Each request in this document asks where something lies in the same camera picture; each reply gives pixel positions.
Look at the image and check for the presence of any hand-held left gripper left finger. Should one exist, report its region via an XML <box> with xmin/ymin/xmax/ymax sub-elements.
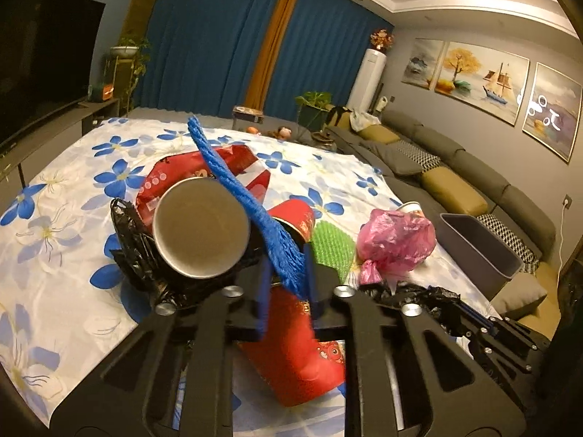
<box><xmin>50</xmin><ymin>255</ymin><xmax>274</xmax><ymax>437</ymax></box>

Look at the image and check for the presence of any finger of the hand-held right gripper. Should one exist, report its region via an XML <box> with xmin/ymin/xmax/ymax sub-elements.
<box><xmin>450</xmin><ymin>302</ymin><xmax>496</xmax><ymax>332</ymax></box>

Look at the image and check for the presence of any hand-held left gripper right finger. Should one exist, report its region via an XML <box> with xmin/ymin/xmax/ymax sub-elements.
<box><xmin>303</xmin><ymin>243</ymin><xmax>529</xmax><ymax>437</ymax></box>

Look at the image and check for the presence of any grey plastic bin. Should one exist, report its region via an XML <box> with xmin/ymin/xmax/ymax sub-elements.
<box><xmin>439</xmin><ymin>213</ymin><xmax>525</xmax><ymax>301</ymax></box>

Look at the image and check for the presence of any red paper cup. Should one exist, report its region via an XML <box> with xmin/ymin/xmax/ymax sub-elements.
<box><xmin>269</xmin><ymin>199</ymin><xmax>316</xmax><ymax>244</ymax></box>

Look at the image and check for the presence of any blue foam mesh net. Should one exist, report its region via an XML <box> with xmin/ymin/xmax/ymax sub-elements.
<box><xmin>188</xmin><ymin>116</ymin><xmax>307</xmax><ymax>299</ymax></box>

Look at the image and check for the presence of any green foam mesh net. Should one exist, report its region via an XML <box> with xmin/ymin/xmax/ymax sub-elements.
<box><xmin>314</xmin><ymin>221</ymin><xmax>356</xmax><ymax>283</ymax></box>

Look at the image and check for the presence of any houndstooth cushion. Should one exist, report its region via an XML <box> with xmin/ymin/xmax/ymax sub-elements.
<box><xmin>476</xmin><ymin>213</ymin><xmax>540</xmax><ymax>274</ymax></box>
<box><xmin>396</xmin><ymin>139</ymin><xmax>442</xmax><ymax>169</ymax></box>

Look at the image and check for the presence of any pink plastic bag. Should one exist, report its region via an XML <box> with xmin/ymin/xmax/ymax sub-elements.
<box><xmin>356</xmin><ymin>208</ymin><xmax>437</xmax><ymax>285</ymax></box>

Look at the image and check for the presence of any yellow cushion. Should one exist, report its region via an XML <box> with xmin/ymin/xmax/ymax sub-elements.
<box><xmin>360</xmin><ymin>124</ymin><xmax>402</xmax><ymax>145</ymax></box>
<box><xmin>421</xmin><ymin>167</ymin><xmax>489</xmax><ymax>217</ymax></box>

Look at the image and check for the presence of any black plastic bag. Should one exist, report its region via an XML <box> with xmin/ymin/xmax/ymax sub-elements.
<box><xmin>109</xmin><ymin>198</ymin><xmax>238</xmax><ymax>310</ymax></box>

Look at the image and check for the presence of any red and white snack bag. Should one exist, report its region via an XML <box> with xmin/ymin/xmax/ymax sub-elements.
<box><xmin>136</xmin><ymin>146</ymin><xmax>273</xmax><ymax>233</ymax></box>

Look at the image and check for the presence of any dark tea set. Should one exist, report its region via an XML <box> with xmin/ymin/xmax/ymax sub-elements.
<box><xmin>312</xmin><ymin>131</ymin><xmax>338</xmax><ymax>151</ymax></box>

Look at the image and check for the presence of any grey cushion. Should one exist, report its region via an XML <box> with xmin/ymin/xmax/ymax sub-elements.
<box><xmin>364</xmin><ymin>139</ymin><xmax>422</xmax><ymax>176</ymax></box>

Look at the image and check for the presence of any grey sofa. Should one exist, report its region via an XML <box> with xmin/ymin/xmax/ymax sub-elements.
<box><xmin>328</xmin><ymin>109</ymin><xmax>563</xmax><ymax>333</ymax></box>

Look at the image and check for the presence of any white cloth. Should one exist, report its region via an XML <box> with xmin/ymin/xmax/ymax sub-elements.
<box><xmin>351</xmin><ymin>111</ymin><xmax>382</xmax><ymax>129</ymax></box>

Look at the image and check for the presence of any printed flat box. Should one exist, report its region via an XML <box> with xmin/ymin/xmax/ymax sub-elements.
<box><xmin>232</xmin><ymin>106</ymin><xmax>265</xmax><ymax>130</ymax></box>

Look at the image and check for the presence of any potted green plant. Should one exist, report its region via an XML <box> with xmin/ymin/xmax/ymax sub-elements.
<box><xmin>295</xmin><ymin>91</ymin><xmax>333</xmax><ymax>131</ymax></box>

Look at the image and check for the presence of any white standing air conditioner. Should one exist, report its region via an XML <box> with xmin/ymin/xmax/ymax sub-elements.
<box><xmin>347</xmin><ymin>48</ymin><xmax>387</xmax><ymax>114</ymax></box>

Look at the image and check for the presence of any sunset painting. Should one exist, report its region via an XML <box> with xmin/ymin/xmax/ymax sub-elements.
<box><xmin>521</xmin><ymin>62</ymin><xmax>583</xmax><ymax>164</ymax></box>

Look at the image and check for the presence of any blue curtain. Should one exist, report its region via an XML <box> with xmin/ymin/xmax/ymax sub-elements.
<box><xmin>132</xmin><ymin>0</ymin><xmax>292</xmax><ymax>115</ymax></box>
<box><xmin>266</xmin><ymin>0</ymin><xmax>395</xmax><ymax>120</ymax></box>

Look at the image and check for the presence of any wide sailboat painting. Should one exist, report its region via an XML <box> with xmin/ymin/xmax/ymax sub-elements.
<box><xmin>434</xmin><ymin>41</ymin><xmax>530</xmax><ymax>126</ymax></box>

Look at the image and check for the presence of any orange curtain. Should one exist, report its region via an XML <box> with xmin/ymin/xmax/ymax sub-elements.
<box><xmin>245</xmin><ymin>0</ymin><xmax>304</xmax><ymax>110</ymax></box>

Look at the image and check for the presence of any small landscape painting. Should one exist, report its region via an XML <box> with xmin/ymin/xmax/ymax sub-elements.
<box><xmin>402</xmin><ymin>38</ymin><xmax>445</xmax><ymax>90</ymax></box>

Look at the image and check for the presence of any red flower ornament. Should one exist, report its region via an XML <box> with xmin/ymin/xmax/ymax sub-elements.
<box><xmin>370</xmin><ymin>28</ymin><xmax>395</xmax><ymax>53</ymax></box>

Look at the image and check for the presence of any grey television cabinet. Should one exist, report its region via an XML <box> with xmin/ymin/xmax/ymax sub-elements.
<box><xmin>0</xmin><ymin>98</ymin><xmax>121</xmax><ymax>214</ymax></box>

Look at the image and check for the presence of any trailing plant on stand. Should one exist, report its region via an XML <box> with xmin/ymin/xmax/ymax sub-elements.
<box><xmin>105</xmin><ymin>34</ymin><xmax>152</xmax><ymax>119</ymax></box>

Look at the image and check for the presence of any black television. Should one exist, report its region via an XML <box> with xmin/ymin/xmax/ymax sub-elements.
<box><xmin>0</xmin><ymin>0</ymin><xmax>106</xmax><ymax>146</ymax></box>

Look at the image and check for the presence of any white cable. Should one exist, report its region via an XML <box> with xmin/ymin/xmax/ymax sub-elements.
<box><xmin>553</xmin><ymin>207</ymin><xmax>571</xmax><ymax>265</ymax></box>

